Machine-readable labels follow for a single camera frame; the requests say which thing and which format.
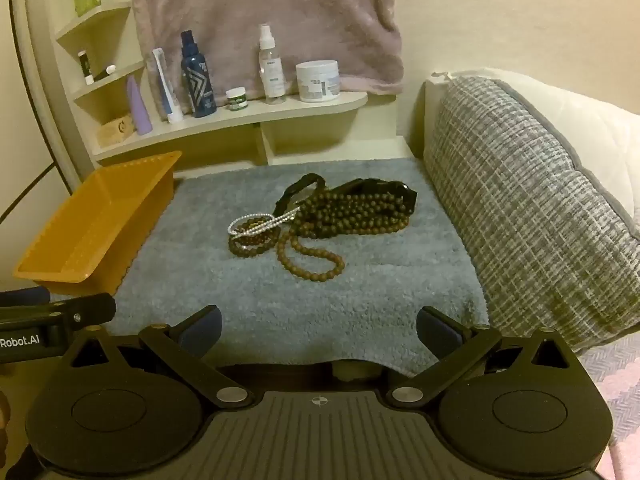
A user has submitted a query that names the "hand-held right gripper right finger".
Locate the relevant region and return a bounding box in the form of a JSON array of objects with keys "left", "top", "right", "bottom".
[{"left": 385, "top": 305, "right": 576, "bottom": 408}]

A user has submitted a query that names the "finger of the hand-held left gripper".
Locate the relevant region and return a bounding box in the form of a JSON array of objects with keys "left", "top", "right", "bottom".
[
  {"left": 0, "top": 287, "right": 51, "bottom": 307},
  {"left": 0, "top": 293, "right": 117, "bottom": 333}
]

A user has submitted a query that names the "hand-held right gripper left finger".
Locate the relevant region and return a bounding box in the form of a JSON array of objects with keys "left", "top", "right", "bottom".
[{"left": 62, "top": 305, "right": 253, "bottom": 408}]

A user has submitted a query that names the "orange plastic tray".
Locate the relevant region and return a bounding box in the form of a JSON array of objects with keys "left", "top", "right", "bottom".
[{"left": 12, "top": 150, "right": 183, "bottom": 297}]

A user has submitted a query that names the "dark bead bracelet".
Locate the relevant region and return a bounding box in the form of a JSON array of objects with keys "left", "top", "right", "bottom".
[{"left": 229, "top": 225, "right": 278, "bottom": 256}]

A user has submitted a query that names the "brown bead necklace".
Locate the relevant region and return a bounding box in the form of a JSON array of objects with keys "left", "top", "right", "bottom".
[{"left": 277, "top": 227, "right": 347, "bottom": 281}]

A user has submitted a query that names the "pearl bracelet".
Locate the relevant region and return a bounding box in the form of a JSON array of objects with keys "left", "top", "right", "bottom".
[{"left": 227, "top": 210, "right": 301, "bottom": 236}]

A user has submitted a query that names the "black strap watch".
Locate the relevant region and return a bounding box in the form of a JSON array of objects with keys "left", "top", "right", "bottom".
[{"left": 345, "top": 177, "right": 418, "bottom": 216}]

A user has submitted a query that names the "dark bead necklace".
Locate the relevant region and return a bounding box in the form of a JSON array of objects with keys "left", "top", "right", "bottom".
[{"left": 292, "top": 190, "right": 408, "bottom": 236}]

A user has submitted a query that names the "black strap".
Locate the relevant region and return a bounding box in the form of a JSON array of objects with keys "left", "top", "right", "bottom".
[{"left": 272, "top": 172, "right": 326, "bottom": 216}]

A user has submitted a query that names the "grey fluffy mat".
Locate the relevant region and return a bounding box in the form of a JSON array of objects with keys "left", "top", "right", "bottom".
[{"left": 50, "top": 157, "right": 491, "bottom": 378}]

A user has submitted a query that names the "grey woven pillow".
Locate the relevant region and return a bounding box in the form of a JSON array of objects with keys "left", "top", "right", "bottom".
[{"left": 422, "top": 76, "right": 640, "bottom": 353}]

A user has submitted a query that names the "pink patterned blanket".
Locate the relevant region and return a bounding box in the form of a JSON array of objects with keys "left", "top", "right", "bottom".
[{"left": 575, "top": 330, "right": 640, "bottom": 480}]

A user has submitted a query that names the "lavender bottle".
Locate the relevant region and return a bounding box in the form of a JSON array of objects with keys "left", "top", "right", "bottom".
[{"left": 126, "top": 75, "right": 153, "bottom": 136}]

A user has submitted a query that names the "cream wooden shelf unit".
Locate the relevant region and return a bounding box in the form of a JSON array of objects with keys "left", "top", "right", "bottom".
[{"left": 52, "top": 2, "right": 413, "bottom": 171}]

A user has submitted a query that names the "white and blue tube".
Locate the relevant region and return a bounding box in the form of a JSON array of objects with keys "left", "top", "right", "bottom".
[{"left": 151, "top": 47, "right": 185, "bottom": 123}]

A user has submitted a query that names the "dark blue spray bottle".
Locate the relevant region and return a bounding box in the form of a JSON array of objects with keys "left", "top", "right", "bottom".
[{"left": 180, "top": 30, "right": 218, "bottom": 119}]

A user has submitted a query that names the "clear spray bottle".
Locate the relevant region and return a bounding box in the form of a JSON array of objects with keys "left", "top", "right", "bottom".
[{"left": 257, "top": 23, "right": 288, "bottom": 105}]

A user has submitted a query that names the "white cream jar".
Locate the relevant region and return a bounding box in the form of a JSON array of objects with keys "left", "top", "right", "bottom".
[{"left": 295, "top": 60, "right": 342, "bottom": 103}]

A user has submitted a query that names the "mauve hanging towel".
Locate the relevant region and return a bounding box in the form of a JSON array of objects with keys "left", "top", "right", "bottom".
[{"left": 125, "top": 0, "right": 405, "bottom": 113}]

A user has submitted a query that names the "curved cream frame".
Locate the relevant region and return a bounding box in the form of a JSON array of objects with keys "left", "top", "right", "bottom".
[{"left": 7, "top": 0, "right": 98, "bottom": 196}]

